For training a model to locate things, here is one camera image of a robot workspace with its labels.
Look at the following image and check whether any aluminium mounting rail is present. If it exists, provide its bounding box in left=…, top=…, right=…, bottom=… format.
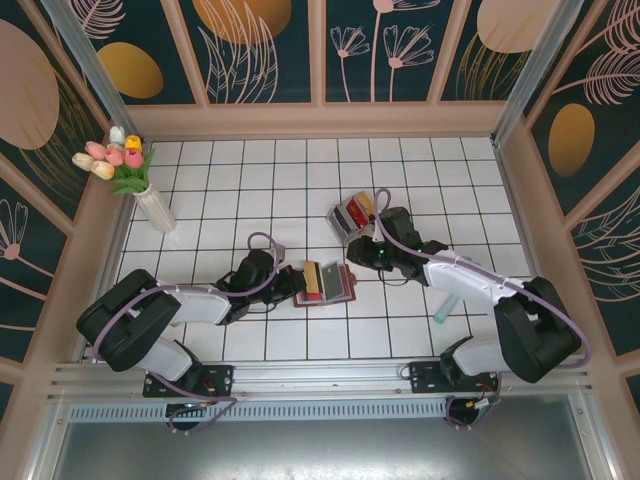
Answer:
left=47, top=353, right=595, bottom=402

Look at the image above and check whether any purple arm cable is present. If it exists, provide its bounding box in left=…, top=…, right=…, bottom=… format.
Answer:
left=372, top=187, right=596, bottom=432
left=92, top=231, right=280, bottom=437

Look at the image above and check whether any slotted grey cable duct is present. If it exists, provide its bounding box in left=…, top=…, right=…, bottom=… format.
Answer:
left=67, top=402, right=576, bottom=424

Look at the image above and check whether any aluminium frame post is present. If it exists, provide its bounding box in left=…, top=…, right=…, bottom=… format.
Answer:
left=38, top=0, right=135, bottom=135
left=491, top=0, right=585, bottom=147

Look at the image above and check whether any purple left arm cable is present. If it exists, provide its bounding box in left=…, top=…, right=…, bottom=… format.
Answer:
left=92, top=231, right=280, bottom=437

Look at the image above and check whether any brown leather card holder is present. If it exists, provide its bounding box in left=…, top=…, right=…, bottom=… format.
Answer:
left=293, top=258, right=359, bottom=308

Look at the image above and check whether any tulip bouquet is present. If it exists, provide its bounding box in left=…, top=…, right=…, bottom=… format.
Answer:
left=72, top=124, right=157, bottom=197

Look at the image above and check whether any white ribbed vase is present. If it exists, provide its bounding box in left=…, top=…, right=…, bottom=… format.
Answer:
left=133, top=182, right=177, bottom=234

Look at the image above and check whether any clear acrylic card stand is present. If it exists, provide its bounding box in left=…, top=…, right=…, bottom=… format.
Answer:
left=326, top=190, right=377, bottom=247

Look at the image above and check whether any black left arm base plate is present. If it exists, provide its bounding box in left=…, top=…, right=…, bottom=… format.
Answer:
left=143, top=363, right=235, bottom=399

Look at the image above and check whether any light teal tube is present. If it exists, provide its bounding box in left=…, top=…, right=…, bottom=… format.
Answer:
left=433, top=255, right=475, bottom=325

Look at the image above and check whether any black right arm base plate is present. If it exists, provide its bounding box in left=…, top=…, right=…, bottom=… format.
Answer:
left=408, top=360, right=501, bottom=396

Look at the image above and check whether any black card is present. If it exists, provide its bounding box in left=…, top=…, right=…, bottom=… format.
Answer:
left=322, top=262, right=341, bottom=296
left=333, top=205, right=354, bottom=236

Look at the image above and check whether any grey metal sheet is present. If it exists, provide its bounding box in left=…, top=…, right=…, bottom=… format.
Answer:
left=49, top=422, right=596, bottom=480

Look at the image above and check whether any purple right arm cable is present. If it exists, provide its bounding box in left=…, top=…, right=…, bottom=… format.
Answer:
left=372, top=187, right=596, bottom=432

